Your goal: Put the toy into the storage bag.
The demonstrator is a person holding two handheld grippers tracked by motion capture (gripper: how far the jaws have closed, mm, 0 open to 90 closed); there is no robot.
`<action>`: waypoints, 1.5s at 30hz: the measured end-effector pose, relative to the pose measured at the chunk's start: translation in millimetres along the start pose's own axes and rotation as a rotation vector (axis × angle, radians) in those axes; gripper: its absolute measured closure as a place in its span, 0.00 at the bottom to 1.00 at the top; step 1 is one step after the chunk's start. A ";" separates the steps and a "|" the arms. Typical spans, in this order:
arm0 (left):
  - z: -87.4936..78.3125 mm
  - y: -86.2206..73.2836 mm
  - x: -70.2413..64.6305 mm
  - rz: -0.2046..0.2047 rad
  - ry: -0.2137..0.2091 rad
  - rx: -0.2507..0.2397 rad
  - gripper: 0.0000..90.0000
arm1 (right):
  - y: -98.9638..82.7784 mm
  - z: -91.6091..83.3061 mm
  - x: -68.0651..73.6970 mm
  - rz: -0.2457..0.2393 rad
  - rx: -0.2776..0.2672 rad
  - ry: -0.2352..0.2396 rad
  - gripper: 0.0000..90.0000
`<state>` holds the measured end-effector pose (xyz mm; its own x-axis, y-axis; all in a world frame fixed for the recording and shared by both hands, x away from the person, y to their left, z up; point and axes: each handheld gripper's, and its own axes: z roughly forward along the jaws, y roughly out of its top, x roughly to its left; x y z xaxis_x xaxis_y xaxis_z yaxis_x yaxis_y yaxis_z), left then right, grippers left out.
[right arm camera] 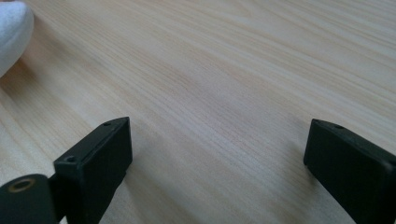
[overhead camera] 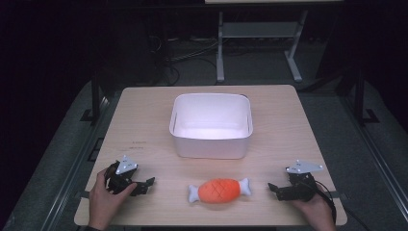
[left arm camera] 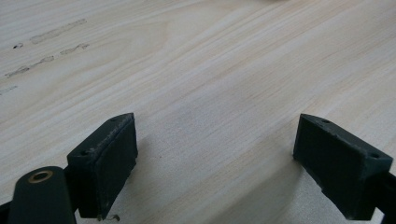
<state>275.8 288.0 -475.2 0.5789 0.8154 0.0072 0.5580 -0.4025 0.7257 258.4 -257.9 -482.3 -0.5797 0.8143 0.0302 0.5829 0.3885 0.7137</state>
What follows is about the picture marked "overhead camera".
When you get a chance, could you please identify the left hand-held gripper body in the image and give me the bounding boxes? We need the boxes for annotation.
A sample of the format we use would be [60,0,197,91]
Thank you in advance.
[104,155,146,196]

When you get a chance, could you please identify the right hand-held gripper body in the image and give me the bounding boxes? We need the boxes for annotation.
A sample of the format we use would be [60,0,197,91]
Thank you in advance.
[282,159,324,203]

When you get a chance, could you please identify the orange plush meat toy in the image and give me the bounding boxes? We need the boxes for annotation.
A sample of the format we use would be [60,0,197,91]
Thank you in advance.
[187,177,253,204]

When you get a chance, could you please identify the white plastic bin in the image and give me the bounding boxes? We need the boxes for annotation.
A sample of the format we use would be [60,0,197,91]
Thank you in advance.
[168,92,254,160]

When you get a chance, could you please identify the person's right hand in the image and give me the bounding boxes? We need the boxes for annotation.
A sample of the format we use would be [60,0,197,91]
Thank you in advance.
[290,189,338,231]

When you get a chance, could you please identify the person's left hand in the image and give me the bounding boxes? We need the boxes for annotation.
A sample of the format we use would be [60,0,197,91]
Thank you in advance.
[88,167,139,231]

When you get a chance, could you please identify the black metal stand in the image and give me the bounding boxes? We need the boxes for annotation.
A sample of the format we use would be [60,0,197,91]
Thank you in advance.
[350,68,381,127]
[80,68,109,125]

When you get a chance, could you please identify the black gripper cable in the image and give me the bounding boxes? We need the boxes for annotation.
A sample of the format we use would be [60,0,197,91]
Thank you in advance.
[314,180,370,231]

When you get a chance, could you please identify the black floor cables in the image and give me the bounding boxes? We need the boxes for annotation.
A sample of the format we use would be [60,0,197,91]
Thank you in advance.
[148,34,223,87]

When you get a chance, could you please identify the grey metal desk frame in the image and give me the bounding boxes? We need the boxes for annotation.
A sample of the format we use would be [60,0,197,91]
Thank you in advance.
[216,9,310,84]

